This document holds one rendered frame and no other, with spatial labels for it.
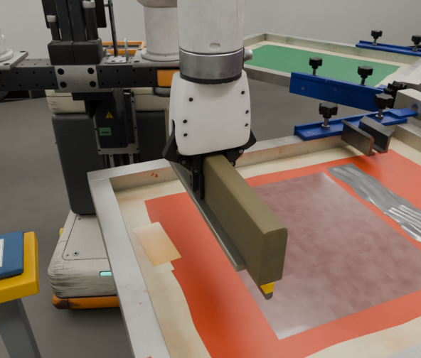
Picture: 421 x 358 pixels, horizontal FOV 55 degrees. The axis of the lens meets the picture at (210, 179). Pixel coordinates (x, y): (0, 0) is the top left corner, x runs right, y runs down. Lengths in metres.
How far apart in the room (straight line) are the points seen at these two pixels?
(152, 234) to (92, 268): 1.01
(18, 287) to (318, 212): 0.52
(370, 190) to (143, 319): 0.53
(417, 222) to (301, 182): 0.23
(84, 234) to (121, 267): 1.26
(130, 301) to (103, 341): 1.25
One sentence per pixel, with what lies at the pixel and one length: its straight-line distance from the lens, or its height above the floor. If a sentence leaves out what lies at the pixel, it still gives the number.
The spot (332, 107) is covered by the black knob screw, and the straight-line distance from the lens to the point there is 0.98.
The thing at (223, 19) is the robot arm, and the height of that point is 1.32.
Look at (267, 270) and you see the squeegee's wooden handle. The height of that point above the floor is 1.09.
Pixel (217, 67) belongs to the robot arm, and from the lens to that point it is 0.47.
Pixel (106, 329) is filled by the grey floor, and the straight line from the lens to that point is 1.84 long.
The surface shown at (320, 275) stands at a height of 0.96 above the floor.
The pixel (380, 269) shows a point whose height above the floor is 0.96.
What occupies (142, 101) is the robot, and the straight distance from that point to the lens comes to 1.64.
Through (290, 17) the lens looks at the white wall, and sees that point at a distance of 5.07.
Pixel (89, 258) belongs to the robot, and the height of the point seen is 0.28.
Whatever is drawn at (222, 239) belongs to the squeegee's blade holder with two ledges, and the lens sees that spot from 0.50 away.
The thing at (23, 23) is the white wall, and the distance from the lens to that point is 4.31.
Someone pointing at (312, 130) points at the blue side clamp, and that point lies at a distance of 0.99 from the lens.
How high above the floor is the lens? 1.40
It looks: 31 degrees down
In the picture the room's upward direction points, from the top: straight up
